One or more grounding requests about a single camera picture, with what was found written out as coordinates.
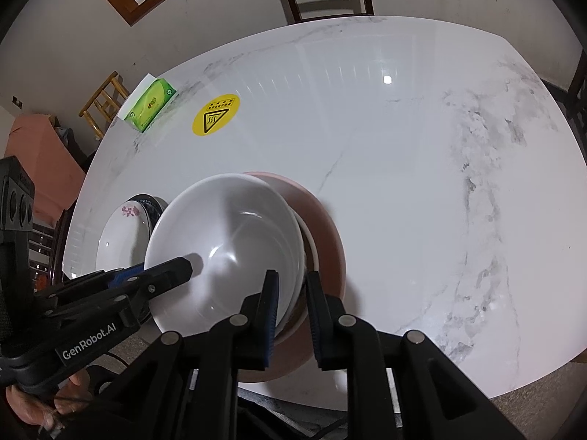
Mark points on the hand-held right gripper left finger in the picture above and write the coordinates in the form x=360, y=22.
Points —
x=271, y=311

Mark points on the large pink bowl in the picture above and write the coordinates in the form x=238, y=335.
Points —
x=328, y=247

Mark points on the dark wall switch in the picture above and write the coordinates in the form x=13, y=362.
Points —
x=17, y=102

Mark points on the white pink-flower plate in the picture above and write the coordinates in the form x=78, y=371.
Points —
x=119, y=238

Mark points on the round yellow warning sticker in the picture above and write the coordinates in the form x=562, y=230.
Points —
x=215, y=114

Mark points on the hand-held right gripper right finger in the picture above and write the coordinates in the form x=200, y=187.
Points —
x=316, y=321

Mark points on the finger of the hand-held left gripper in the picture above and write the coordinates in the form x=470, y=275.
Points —
x=160, y=277
x=124, y=275

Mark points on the green tissue box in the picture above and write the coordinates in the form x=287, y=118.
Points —
x=149, y=103

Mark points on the white ribbed bowl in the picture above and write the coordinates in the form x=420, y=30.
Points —
x=220, y=229

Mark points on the large blue patterned plate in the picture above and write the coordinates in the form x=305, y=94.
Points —
x=153, y=208

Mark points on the white cartoon print bowl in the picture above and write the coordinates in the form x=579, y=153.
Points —
x=309, y=250

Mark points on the person's left hand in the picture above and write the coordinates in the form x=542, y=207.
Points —
x=50, y=408

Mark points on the light bamboo chair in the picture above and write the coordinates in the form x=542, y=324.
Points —
x=103, y=105

